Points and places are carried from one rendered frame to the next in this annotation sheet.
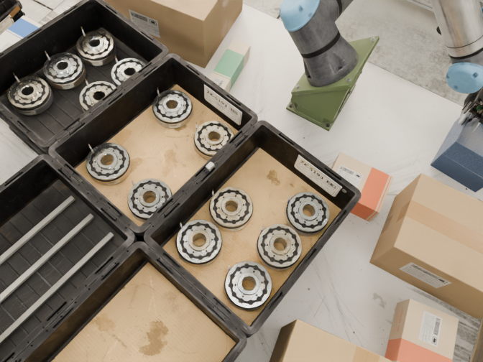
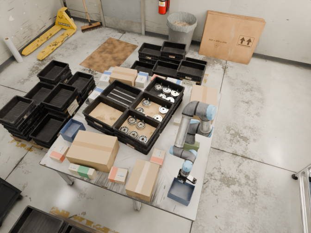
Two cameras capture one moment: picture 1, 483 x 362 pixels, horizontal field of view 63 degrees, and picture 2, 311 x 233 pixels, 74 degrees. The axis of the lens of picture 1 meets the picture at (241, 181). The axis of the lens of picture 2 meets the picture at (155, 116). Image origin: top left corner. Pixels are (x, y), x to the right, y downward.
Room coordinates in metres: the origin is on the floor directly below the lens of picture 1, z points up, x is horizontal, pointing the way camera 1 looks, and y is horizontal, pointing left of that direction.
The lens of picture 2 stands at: (0.41, -1.24, 2.64)
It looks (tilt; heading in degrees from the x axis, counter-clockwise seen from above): 53 degrees down; 86
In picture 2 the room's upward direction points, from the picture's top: 1 degrees clockwise
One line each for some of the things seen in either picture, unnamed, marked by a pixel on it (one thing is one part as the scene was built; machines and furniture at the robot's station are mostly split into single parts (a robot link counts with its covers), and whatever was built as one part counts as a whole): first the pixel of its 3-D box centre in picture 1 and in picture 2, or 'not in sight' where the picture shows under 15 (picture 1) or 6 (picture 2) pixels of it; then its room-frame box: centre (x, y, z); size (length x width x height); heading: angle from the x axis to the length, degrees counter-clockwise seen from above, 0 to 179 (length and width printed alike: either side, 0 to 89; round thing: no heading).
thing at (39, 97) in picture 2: not in sight; (43, 101); (-1.13, 0.89, 0.31); 0.40 x 0.30 x 0.34; 68
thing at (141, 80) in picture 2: not in sight; (141, 79); (0.35, 0.83, 0.75); 0.20 x 0.12 x 0.09; 72
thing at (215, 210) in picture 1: (231, 206); (140, 124); (0.34, 0.01, 0.86); 0.10 x 0.10 x 0.01
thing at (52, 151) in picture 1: (157, 135); (152, 106); (0.46, 0.21, 0.92); 0.40 x 0.30 x 0.02; 148
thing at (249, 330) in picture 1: (256, 215); (137, 125); (0.30, -0.04, 0.92); 0.40 x 0.30 x 0.02; 148
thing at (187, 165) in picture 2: not in sight; (187, 167); (0.71, -0.59, 1.12); 0.09 x 0.08 x 0.11; 61
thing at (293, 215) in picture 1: (307, 211); (142, 139); (0.36, -0.17, 0.86); 0.10 x 0.10 x 0.01
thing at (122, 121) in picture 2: (254, 223); (137, 129); (0.30, -0.04, 0.87); 0.40 x 0.30 x 0.11; 148
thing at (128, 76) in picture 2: not in sight; (123, 77); (0.11, 0.83, 0.78); 0.30 x 0.22 x 0.16; 163
